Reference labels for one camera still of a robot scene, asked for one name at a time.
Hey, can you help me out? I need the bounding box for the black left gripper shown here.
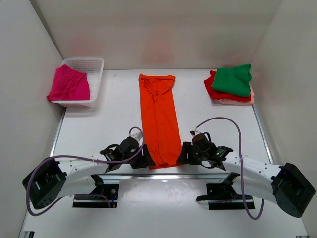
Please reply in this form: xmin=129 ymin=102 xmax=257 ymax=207
xmin=123 ymin=143 xmax=155 ymax=168

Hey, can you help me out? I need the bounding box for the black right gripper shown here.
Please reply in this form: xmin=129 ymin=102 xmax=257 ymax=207
xmin=177 ymin=142 xmax=208 ymax=166

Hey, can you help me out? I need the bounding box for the orange t-shirt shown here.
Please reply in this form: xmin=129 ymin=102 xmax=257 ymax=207
xmin=139 ymin=74 xmax=182 ymax=169

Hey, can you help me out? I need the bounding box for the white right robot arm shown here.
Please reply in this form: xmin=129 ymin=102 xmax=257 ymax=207
xmin=177 ymin=132 xmax=316 ymax=218

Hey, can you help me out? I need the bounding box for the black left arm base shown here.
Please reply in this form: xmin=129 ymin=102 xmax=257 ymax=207
xmin=72 ymin=175 xmax=119 ymax=209

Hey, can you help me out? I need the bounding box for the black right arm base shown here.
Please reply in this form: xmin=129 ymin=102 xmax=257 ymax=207
xmin=196 ymin=173 xmax=245 ymax=210

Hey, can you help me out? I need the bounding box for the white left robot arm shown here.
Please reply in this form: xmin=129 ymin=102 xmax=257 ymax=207
xmin=22 ymin=136 xmax=155 ymax=210

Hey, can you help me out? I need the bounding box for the pink folded t-shirt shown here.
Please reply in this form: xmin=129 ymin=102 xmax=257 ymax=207
xmin=218 ymin=87 xmax=255 ymax=106

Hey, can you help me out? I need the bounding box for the red folded t-shirt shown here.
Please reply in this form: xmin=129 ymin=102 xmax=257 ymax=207
xmin=203 ymin=70 xmax=252 ymax=103

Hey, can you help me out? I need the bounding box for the green folded t-shirt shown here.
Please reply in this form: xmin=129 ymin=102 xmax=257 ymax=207
xmin=211 ymin=64 xmax=252 ymax=97

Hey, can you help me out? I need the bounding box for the white plastic basket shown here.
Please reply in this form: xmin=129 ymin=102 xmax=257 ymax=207
xmin=52 ymin=57 xmax=104 ymax=107

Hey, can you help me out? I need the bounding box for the magenta t-shirt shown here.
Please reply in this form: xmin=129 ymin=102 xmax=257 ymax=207
xmin=47 ymin=64 xmax=90 ymax=102

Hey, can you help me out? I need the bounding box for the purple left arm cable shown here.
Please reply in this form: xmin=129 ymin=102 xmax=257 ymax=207
xmin=26 ymin=126 xmax=145 ymax=217

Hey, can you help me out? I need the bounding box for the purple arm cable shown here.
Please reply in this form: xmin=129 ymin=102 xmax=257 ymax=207
xmin=189 ymin=117 xmax=265 ymax=221
xmin=26 ymin=126 xmax=145 ymax=217

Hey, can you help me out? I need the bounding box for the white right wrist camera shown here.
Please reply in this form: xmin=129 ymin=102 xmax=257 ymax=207
xmin=190 ymin=128 xmax=201 ymax=137

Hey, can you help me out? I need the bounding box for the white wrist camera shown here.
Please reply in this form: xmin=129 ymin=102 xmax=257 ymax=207
xmin=129 ymin=132 xmax=143 ymax=141
xmin=190 ymin=128 xmax=201 ymax=137

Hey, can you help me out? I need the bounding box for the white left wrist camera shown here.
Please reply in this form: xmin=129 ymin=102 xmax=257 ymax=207
xmin=129 ymin=132 xmax=143 ymax=141

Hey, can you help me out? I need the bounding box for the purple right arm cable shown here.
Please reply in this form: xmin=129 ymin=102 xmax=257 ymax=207
xmin=189 ymin=117 xmax=265 ymax=221

